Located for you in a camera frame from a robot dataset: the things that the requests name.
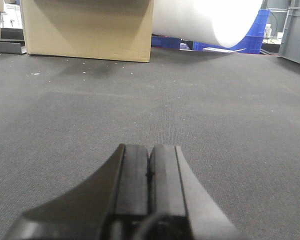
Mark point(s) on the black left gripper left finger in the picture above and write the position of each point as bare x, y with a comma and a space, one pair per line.
117, 191

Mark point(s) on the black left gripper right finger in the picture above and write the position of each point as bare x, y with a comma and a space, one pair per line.
174, 190

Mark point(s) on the dark grey table mat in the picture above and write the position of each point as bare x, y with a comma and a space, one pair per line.
235, 116

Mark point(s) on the brown cardboard box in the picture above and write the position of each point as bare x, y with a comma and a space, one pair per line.
118, 30

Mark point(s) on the blue plastic crate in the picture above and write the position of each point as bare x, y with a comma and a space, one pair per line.
250, 44

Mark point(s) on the white foam roll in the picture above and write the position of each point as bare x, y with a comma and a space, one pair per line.
216, 22

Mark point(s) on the grey metal cabinet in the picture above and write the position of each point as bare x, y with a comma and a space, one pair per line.
290, 44

